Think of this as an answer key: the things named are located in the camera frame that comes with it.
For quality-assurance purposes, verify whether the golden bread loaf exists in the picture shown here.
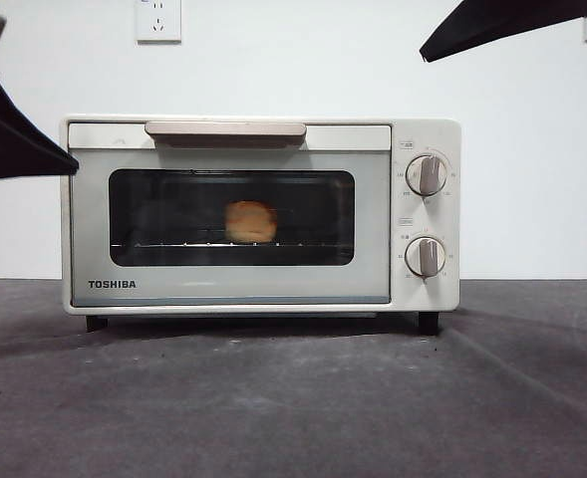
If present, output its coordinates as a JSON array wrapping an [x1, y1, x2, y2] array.
[[224, 200, 279, 245]]

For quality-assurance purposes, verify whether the white Toshiba toaster oven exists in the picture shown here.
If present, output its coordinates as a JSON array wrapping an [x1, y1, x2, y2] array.
[[61, 115, 462, 336]]

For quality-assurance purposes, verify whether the beige oven knob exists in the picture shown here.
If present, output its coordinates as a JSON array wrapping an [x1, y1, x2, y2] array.
[[405, 154, 449, 197], [404, 236, 447, 280]]

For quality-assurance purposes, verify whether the metal wire oven rack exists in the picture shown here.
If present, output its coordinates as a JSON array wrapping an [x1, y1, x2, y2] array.
[[111, 240, 325, 249]]

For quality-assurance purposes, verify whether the glass oven door with handle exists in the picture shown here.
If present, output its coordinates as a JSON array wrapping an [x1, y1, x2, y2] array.
[[68, 120, 393, 306]]

